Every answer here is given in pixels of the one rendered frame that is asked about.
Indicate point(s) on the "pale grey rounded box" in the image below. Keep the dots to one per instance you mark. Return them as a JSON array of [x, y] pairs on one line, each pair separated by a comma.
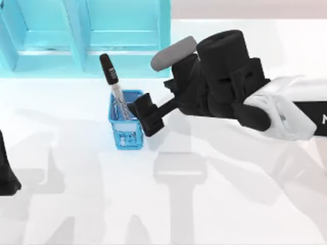
[[171, 54]]

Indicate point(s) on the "blue basket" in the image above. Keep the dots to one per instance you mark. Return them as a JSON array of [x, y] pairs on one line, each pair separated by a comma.
[[127, 139]]

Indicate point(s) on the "black and white marker pen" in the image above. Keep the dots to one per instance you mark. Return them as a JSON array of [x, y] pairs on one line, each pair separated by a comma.
[[108, 70]]

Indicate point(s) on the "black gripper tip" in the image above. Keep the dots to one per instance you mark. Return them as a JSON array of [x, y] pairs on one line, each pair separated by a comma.
[[6, 173]]

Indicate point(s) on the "light blue rack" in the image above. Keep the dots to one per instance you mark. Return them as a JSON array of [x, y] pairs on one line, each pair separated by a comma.
[[76, 30]]

